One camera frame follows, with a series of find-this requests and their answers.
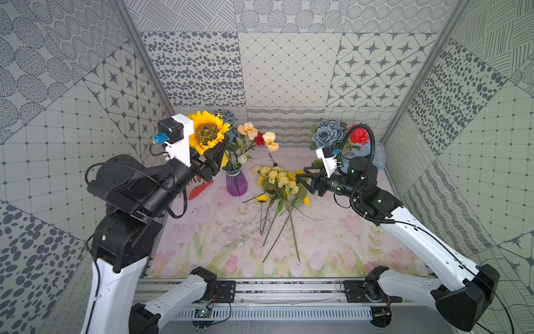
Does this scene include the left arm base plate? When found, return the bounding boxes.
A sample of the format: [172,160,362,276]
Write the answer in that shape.
[190,267,236,303]

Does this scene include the red white hand-shaped tool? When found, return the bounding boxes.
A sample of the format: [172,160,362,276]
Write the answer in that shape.
[185,176,214,201]

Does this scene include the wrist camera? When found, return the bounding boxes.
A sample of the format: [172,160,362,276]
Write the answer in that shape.
[152,114,194,167]
[316,146,340,178]

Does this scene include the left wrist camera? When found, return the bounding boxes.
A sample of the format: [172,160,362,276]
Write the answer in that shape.
[152,114,194,167]

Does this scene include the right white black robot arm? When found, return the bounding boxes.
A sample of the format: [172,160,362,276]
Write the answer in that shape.
[297,124,500,332]

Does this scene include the blue plastic storage box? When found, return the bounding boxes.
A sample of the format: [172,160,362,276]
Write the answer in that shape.
[342,142,387,171]

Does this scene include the blue grey roses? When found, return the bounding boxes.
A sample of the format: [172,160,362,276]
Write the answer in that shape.
[310,120,348,150]

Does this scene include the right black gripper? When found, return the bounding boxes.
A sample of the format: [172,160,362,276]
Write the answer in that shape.
[295,164,363,201]

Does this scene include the left bouquet yellow flowers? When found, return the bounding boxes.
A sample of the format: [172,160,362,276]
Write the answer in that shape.
[216,109,280,171]

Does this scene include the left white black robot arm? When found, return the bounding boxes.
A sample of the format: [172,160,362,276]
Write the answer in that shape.
[81,141,232,333]

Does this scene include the red rose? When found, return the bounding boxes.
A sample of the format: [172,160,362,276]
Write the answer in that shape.
[349,125,370,146]

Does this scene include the yellow rose bunch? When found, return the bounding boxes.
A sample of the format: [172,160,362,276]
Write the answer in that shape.
[252,166,301,262]

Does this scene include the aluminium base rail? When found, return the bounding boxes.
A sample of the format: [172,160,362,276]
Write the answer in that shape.
[133,277,462,308]

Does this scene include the purple ribbed vase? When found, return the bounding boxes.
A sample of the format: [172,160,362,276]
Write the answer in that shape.
[226,168,248,197]

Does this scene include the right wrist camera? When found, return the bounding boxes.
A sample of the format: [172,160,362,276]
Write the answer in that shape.
[316,146,340,178]

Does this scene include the large sunflower vase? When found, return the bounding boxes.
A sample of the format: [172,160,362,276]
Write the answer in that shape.
[288,171,308,260]

